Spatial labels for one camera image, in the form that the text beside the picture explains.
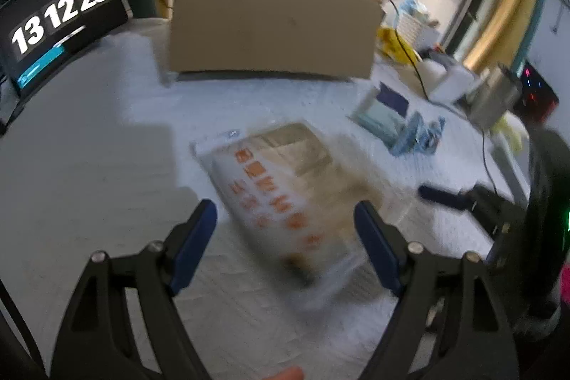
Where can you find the person's left hand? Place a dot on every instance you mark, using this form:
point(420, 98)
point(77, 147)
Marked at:
point(287, 374)

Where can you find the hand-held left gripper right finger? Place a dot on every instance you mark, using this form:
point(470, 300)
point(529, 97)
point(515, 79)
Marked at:
point(378, 248)

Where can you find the white quilted table cover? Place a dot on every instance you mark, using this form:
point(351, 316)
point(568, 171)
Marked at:
point(111, 148)

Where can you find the clear biscuit bag orange print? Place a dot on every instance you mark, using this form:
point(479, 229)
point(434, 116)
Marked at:
point(285, 193)

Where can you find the white paper box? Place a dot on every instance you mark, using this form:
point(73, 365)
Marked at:
point(454, 81)

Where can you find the steel thermos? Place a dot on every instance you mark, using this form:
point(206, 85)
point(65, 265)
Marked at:
point(494, 99)

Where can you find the black tablet clock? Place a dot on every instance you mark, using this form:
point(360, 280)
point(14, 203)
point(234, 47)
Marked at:
point(58, 19)

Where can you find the black computer tower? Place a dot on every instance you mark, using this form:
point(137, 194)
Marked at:
point(536, 95)

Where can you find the pale yellow plastic bag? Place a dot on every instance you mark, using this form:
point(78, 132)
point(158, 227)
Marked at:
point(512, 135)

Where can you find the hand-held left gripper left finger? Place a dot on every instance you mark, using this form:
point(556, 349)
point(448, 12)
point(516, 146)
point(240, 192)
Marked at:
point(191, 246)

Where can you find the white perforated basket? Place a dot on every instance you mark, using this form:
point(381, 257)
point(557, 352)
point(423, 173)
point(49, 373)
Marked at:
point(416, 28)

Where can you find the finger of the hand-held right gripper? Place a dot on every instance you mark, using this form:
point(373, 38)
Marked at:
point(441, 195)

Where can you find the blue white wipes packet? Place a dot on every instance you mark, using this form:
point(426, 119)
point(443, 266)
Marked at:
point(378, 117)

